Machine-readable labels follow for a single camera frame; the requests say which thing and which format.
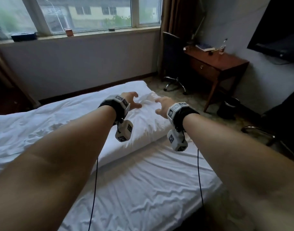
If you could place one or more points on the person's right thumb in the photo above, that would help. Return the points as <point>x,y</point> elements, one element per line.
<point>158,111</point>

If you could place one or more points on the white duvet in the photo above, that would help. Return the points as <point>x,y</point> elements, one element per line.
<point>142,122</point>

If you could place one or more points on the black trash bin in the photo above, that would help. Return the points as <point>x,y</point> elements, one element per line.
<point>229,108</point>

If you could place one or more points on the white bed sheet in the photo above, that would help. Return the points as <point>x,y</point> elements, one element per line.
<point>147,190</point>

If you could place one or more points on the dark blue book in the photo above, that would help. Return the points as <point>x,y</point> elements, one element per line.
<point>204,47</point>

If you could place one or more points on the black office chair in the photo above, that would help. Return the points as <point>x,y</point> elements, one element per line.
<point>172,55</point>

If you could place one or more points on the black wall television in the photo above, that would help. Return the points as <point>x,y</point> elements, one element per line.
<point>279,28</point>

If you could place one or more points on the small dark bowl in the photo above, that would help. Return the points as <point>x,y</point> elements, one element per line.
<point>112,29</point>

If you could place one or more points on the person's left forearm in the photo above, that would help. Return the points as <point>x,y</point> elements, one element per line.
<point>65,153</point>

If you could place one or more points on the brown curtain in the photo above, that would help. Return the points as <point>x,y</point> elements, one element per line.
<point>7,76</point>
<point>178,16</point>

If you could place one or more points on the brown wooden desk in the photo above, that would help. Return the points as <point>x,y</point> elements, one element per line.
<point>216,63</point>

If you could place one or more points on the chrome frame chair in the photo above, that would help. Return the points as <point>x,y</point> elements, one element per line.
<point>282,117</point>

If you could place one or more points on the clear plastic bottle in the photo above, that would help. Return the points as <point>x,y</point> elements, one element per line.
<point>222,48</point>

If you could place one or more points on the person's left hand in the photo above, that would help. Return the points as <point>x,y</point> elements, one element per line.
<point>128,96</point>

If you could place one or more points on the dark blue box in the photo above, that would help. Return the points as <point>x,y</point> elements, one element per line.
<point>24,37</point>

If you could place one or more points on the small red box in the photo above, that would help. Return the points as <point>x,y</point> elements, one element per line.
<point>69,32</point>

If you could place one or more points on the person's right hand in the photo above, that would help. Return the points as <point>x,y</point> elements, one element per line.
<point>167,104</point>

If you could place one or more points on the person's right forearm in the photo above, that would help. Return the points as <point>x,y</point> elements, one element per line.
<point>233,161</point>

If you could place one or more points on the person's left thumb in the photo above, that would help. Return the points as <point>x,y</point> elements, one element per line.
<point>137,105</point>

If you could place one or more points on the white frame window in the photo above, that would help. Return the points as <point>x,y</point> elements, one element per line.
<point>89,11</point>

